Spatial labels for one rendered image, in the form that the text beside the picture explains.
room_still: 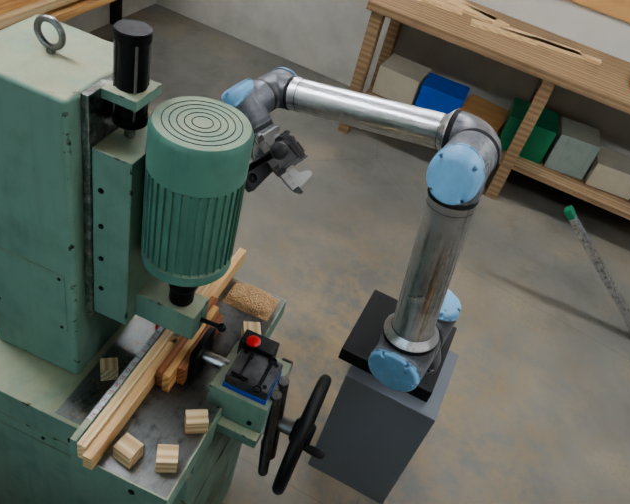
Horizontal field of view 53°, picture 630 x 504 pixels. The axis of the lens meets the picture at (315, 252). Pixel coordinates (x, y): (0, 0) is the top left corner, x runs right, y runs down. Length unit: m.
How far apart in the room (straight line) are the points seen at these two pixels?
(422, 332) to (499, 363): 1.43
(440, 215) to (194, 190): 0.59
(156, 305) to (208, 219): 0.32
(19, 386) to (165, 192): 0.66
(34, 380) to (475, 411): 1.84
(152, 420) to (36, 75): 0.70
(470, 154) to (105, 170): 0.71
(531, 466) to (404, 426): 0.86
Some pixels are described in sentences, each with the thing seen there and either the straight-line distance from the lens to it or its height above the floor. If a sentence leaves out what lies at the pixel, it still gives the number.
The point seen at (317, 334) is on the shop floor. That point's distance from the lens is 2.79.
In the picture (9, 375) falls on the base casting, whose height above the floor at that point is 0.80.
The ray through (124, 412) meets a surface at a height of 0.94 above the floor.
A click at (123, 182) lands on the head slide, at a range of 1.14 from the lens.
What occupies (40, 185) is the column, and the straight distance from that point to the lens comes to 1.21.
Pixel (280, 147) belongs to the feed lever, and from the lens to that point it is 1.20.
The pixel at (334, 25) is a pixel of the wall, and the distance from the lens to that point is 4.63.
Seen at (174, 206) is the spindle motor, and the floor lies 1.38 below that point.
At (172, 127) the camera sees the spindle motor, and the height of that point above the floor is 1.51.
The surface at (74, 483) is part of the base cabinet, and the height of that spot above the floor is 0.55.
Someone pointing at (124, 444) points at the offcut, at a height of 0.94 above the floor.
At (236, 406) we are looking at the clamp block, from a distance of 1.38.
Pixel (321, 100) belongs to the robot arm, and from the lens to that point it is 1.62.
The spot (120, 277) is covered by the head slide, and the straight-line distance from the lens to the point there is 1.30.
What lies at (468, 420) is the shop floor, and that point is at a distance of 2.78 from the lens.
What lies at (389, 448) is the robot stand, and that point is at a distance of 2.17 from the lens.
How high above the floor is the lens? 2.08
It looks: 41 degrees down
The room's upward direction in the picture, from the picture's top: 17 degrees clockwise
